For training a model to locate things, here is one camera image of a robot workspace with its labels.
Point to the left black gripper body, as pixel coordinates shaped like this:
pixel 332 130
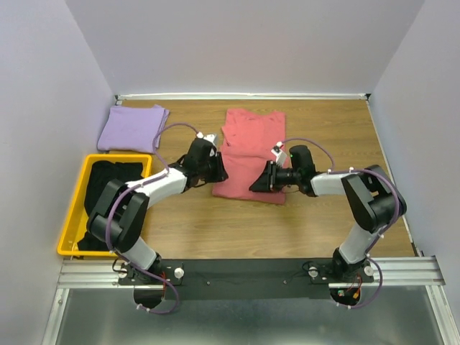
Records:
pixel 212 170

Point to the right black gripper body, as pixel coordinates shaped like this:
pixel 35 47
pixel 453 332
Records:
pixel 278 177

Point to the red t shirt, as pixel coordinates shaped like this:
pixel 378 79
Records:
pixel 247 144

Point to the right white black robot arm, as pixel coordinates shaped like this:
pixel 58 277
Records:
pixel 374 201

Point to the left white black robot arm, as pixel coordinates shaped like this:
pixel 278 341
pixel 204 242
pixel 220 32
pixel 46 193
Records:
pixel 118 216

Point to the folded purple t shirt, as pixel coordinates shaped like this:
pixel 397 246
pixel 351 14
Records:
pixel 133 129

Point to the black t shirt in bin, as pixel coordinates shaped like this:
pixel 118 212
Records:
pixel 102 172

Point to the yellow plastic bin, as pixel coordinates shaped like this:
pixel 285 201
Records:
pixel 74 227

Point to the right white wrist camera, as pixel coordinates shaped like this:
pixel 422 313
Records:
pixel 279 154

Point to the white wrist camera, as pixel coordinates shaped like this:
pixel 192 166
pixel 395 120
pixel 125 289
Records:
pixel 213 138
pixel 279 154

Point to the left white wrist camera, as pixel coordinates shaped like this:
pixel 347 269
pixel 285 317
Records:
pixel 213 138

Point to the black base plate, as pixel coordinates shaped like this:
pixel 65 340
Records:
pixel 248 279

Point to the aluminium front rail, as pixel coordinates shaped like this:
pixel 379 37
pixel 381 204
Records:
pixel 396 271

